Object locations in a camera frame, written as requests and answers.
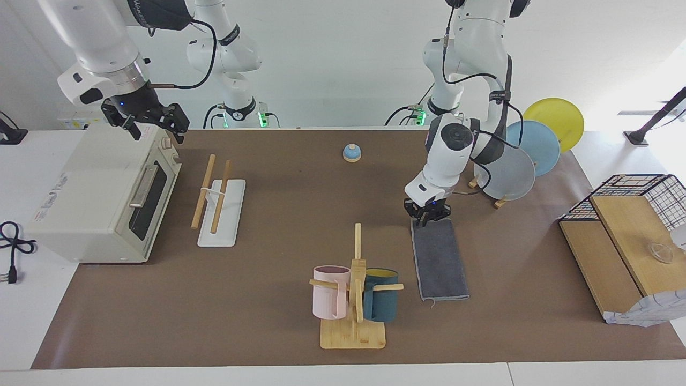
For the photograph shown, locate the brown table mat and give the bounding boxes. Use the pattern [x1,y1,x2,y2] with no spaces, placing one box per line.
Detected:
[30,128,686,370]

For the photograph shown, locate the black wire basket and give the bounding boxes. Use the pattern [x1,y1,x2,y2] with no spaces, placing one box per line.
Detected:
[558,174,686,248]

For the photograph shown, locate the black power cord with plug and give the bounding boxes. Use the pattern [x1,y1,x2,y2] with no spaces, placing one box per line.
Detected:
[0,220,38,285]

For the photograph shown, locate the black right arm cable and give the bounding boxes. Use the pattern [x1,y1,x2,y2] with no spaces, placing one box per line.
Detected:
[147,18,218,91]

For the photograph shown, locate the black clamp mount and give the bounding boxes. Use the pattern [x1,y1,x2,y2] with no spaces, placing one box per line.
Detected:
[0,110,29,146]

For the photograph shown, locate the beige toaster oven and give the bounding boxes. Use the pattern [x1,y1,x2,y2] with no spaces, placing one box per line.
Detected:
[25,123,183,265]

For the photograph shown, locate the light blue plate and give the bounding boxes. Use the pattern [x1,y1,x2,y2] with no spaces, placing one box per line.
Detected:
[506,119,562,178]

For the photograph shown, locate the grey plate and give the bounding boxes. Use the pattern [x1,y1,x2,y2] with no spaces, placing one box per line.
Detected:
[474,144,537,202]

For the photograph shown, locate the dark teal mug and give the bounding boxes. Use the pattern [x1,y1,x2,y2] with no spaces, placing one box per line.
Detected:
[362,268,400,323]

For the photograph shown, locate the clear glass lid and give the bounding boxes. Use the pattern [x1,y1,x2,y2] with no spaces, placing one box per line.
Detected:
[645,241,674,264]

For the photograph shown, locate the pink mug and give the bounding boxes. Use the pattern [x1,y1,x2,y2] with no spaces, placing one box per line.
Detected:
[312,265,352,321]

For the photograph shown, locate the black base cable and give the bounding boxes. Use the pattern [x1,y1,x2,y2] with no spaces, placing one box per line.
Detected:
[202,103,225,130]
[384,83,436,128]

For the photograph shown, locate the purple and grey towel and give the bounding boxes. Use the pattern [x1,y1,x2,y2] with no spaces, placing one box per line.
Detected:
[411,217,471,309]

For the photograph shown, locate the white power strip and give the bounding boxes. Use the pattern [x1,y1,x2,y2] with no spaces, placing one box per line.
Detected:
[57,109,109,131]

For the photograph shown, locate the white towel rack wooden bars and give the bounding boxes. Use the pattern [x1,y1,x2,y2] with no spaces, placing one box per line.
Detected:
[190,154,247,248]

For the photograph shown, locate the black stand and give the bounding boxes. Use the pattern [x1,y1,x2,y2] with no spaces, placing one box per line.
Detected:
[623,86,686,147]

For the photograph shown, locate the wooden box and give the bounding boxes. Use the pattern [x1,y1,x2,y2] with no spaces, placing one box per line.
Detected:
[558,194,686,322]

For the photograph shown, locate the wooden mug tree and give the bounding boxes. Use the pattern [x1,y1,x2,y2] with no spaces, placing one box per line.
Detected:
[309,222,405,351]

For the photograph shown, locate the wooden plate rack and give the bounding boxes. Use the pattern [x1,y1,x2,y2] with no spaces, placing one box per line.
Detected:
[467,174,510,210]

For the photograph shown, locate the yellow plate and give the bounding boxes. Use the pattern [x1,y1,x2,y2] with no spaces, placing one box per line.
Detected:
[523,97,585,154]

